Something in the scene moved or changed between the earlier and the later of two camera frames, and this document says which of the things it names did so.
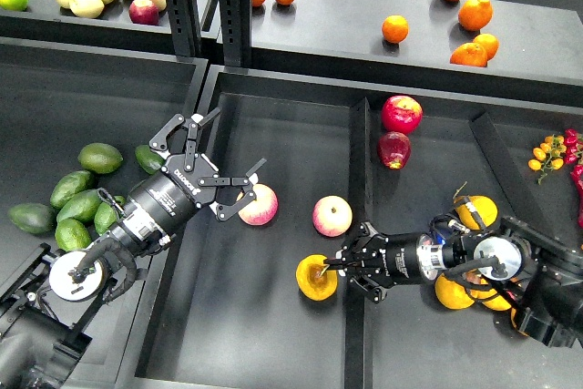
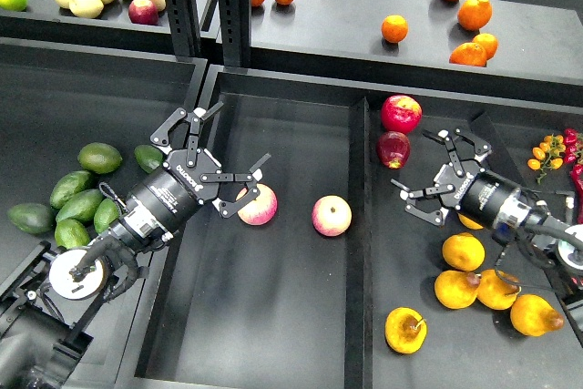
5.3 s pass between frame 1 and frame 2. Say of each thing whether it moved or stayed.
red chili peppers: stayed
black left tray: stayed
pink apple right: stayed
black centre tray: stayed
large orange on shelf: stayed
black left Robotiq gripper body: stayed
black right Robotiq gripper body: moved
